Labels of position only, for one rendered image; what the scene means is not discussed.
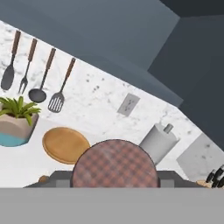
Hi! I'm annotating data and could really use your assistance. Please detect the grey wall outlet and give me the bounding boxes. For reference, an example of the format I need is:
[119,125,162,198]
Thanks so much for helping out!
[116,92,141,117]

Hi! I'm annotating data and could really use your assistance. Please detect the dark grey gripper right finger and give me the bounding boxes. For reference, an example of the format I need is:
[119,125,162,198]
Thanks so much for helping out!
[157,170,206,189]

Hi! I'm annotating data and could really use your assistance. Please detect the grey-blue wall cabinet run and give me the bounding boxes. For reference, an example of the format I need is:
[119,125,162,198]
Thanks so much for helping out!
[0,0,185,108]

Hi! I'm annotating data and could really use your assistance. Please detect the red plaid round object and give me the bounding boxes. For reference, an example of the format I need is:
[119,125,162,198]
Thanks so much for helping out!
[70,138,161,189]

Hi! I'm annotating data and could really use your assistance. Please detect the hanging slotted spatula wooden handle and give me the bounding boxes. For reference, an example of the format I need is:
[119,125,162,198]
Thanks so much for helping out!
[47,57,77,114]

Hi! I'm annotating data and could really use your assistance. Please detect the green plant in beige-blue pot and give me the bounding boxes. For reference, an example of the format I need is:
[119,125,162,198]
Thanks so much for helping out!
[0,95,42,148]

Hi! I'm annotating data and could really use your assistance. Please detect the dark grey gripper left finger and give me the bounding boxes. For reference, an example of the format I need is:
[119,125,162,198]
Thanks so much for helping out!
[24,170,74,189]

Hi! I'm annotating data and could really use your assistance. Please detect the hanging ladle with wooden handle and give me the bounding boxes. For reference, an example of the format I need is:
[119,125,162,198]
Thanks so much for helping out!
[28,47,57,104]

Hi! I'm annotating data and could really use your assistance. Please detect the hanging spoon with wooden handle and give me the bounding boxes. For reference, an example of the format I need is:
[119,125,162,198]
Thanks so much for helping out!
[0,29,22,91]

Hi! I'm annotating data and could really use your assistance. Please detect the dark grey tall cabinet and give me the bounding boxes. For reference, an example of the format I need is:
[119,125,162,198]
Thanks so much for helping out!
[147,0,224,152]

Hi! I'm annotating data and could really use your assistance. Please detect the wooden knife block black knives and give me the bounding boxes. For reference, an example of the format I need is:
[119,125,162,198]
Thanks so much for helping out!
[196,164,224,189]

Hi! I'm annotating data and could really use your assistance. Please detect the white paper towel roll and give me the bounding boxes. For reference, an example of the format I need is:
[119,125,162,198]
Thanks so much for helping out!
[138,122,180,166]

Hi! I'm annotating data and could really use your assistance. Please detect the brown pastry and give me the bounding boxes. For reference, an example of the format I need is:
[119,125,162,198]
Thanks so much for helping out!
[37,174,51,185]

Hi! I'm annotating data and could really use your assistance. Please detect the hanging fork with wooden handle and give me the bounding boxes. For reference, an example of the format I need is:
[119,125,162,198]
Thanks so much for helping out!
[17,38,39,95]

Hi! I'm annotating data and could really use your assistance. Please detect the round wooden cutting board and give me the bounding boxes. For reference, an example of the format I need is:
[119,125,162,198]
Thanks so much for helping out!
[41,126,92,165]

